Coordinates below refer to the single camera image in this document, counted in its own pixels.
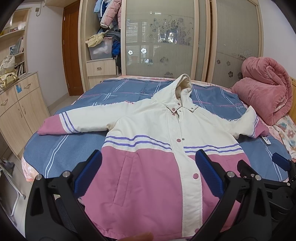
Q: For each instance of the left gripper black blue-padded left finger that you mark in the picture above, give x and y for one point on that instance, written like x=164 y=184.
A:
x=54 y=211

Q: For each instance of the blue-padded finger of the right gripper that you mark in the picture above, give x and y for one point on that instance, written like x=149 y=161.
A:
x=282 y=162

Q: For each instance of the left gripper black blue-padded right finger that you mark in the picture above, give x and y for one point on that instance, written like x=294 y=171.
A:
x=222 y=222

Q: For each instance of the cream and pink hooded jacket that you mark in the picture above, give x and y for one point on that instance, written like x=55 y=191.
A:
x=148 y=180

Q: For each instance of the blue clothing in wardrobe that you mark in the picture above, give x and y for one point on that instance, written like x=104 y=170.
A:
x=116 y=48

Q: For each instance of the white remote control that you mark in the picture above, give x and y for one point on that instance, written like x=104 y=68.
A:
x=266 y=140

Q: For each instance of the floral pillow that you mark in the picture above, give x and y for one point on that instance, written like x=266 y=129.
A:
x=286 y=129

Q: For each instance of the rolled pink quilt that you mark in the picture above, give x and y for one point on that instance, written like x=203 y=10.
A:
x=266 y=86

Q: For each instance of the light wood side cabinet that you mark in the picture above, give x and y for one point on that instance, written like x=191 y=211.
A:
x=23 y=110

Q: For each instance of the beige sliding-door wardrobe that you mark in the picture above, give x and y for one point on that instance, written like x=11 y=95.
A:
x=208 y=40

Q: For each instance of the beige bag on cabinet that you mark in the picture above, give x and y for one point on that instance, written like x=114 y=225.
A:
x=8 y=74

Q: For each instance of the clear plastic storage box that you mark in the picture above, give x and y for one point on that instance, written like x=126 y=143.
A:
x=102 y=50

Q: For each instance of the yellow cloth on box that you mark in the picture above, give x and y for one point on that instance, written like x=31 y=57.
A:
x=94 y=40

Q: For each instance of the brown wooden door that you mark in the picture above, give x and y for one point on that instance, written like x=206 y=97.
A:
x=70 y=49

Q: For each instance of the pink hanging puffer jacket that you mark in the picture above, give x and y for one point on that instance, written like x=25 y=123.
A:
x=112 y=11

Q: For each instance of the wooden wall shelf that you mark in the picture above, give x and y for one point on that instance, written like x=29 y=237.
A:
x=14 y=39

